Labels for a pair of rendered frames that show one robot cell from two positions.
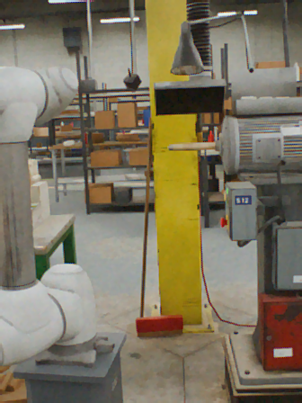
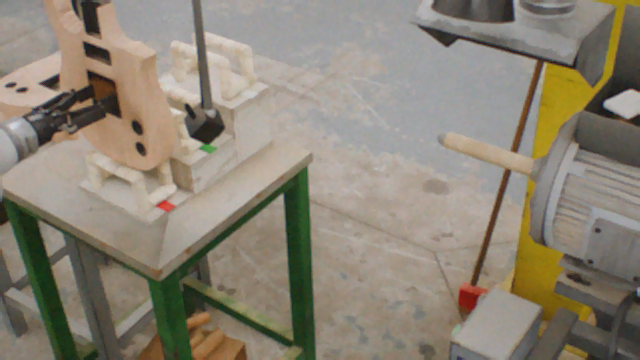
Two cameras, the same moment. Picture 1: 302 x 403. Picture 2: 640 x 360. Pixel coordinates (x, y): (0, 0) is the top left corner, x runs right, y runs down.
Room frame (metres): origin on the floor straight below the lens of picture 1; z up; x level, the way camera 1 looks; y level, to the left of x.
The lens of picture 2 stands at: (0.94, -0.62, 2.07)
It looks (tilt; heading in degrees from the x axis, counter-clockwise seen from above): 36 degrees down; 34
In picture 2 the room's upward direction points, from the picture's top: 2 degrees counter-clockwise
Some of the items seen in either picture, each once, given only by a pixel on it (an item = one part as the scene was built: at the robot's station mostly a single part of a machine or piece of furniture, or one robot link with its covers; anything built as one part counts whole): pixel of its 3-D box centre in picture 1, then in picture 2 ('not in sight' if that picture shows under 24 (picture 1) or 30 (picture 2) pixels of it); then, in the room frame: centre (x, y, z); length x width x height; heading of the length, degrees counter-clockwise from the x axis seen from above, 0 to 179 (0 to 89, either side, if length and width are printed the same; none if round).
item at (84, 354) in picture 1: (78, 343); not in sight; (1.41, 0.24, 0.73); 0.22 x 0.18 x 0.06; 79
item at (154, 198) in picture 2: not in sight; (157, 196); (1.99, 0.55, 0.96); 0.11 x 0.03 x 0.03; 177
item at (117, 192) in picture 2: not in sight; (135, 190); (2.00, 0.65, 0.94); 0.27 x 0.15 x 0.01; 87
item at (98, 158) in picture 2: not in sight; (113, 166); (1.95, 0.65, 1.04); 0.20 x 0.03 x 0.03; 86
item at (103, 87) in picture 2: not in sight; (108, 92); (1.98, 0.65, 1.22); 0.10 x 0.03 x 0.05; 86
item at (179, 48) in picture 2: not in sight; (199, 55); (2.27, 0.63, 1.20); 0.20 x 0.03 x 0.03; 86
